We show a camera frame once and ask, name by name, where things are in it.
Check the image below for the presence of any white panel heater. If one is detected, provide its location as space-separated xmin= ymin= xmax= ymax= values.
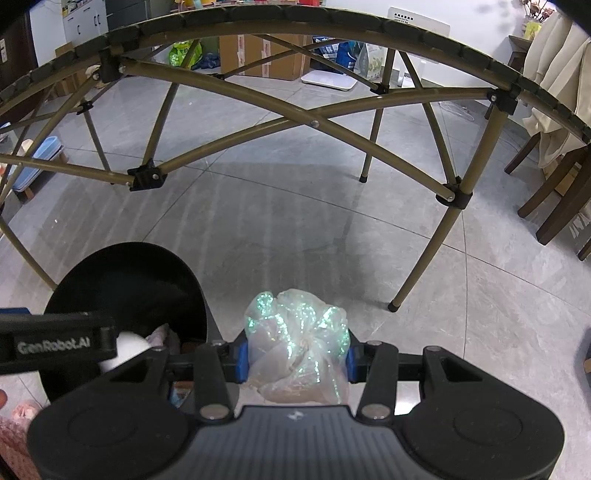
xmin=388 ymin=6 xmax=451 ymax=40

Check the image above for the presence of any person's pink fuzzy clothing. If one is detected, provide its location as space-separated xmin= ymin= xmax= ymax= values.
xmin=0 ymin=413 xmax=38 ymax=480

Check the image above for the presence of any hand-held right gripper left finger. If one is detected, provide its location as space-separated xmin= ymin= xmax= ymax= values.
xmin=110 ymin=336 xmax=251 ymax=422

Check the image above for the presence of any dried flower bunch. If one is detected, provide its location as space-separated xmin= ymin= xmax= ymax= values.
xmin=519 ymin=0 xmax=557 ymax=21

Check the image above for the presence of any large taped cardboard box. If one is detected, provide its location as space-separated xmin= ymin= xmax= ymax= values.
xmin=219 ymin=34 xmax=311 ymax=81

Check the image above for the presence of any cream hoodie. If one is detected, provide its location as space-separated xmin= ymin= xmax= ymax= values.
xmin=522 ymin=11 xmax=591 ymax=169

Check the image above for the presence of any dark wooden chair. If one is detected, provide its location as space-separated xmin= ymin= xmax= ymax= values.
xmin=503 ymin=134 xmax=591 ymax=261

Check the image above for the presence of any blue printed bag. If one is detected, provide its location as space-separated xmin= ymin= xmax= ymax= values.
xmin=336 ymin=41 xmax=365 ymax=70

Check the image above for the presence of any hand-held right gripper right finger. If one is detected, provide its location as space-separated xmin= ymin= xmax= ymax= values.
xmin=344 ymin=340 xmax=482 ymax=422

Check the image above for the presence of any clear plastic bag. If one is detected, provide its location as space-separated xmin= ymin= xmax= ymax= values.
xmin=243 ymin=288 xmax=352 ymax=405

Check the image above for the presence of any green pet food bag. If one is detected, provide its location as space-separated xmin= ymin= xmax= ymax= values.
xmin=167 ymin=39 xmax=204 ymax=69

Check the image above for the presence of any white bathroom scale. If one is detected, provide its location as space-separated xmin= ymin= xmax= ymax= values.
xmin=301 ymin=70 xmax=357 ymax=93

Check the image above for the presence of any black trash bin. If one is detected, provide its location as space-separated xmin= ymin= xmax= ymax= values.
xmin=41 ymin=241 xmax=219 ymax=407

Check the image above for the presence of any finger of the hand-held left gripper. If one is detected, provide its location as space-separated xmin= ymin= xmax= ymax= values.
xmin=69 ymin=312 xmax=119 ymax=361

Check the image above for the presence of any light blue litter box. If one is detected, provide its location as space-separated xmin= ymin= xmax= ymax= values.
xmin=10 ymin=137 xmax=65 ymax=192

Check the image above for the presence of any translucent printed bag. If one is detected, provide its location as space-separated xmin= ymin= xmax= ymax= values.
xmin=358 ymin=44 xmax=386 ymax=77

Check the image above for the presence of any white base cabinet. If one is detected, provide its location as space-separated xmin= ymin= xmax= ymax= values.
xmin=62 ymin=0 xmax=149 ymax=43

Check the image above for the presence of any tan slatted folding table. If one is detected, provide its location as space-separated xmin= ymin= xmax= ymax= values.
xmin=0 ymin=0 xmax=591 ymax=311

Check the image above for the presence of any dark wooden side table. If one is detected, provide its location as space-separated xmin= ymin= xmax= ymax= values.
xmin=508 ymin=34 xmax=533 ymax=70

